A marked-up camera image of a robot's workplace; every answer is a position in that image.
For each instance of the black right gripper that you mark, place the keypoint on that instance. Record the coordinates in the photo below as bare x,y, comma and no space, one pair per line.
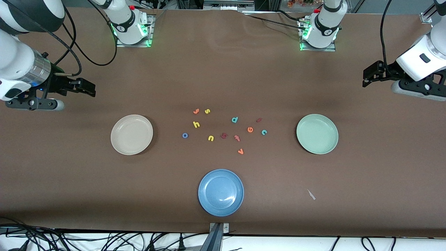
58,84

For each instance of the aluminium frame profile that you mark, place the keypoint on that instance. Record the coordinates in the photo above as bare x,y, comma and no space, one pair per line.
428,15

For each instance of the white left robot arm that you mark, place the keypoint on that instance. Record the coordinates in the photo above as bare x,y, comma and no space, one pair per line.
325,24

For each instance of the dark red letter z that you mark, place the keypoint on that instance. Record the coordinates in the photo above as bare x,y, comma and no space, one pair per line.
223,135

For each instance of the metal mount bracket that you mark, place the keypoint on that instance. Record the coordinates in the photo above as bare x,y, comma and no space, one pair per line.
226,227

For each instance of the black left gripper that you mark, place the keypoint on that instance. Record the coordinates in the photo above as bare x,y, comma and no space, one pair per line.
389,71

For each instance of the blue plate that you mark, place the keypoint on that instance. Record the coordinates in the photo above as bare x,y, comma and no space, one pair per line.
221,192

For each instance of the yellow letter h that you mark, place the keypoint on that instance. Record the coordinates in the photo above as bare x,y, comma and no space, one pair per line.
194,124

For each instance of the brown table cover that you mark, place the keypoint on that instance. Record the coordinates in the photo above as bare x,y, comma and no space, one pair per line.
69,174

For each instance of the white paper scrap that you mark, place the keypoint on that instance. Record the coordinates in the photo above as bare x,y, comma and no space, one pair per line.
311,194

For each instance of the beige brown plate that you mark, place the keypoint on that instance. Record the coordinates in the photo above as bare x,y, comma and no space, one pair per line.
131,134

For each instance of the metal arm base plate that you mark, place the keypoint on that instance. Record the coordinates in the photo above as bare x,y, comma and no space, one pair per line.
318,50
132,45

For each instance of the grey camera mount pole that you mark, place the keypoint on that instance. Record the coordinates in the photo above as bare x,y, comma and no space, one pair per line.
214,240

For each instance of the orange flowers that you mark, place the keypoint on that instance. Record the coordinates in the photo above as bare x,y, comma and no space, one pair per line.
299,3

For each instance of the green plate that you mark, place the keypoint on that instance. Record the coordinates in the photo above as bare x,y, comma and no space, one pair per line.
317,134

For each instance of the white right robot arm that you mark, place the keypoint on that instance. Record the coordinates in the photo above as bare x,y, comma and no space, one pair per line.
125,24

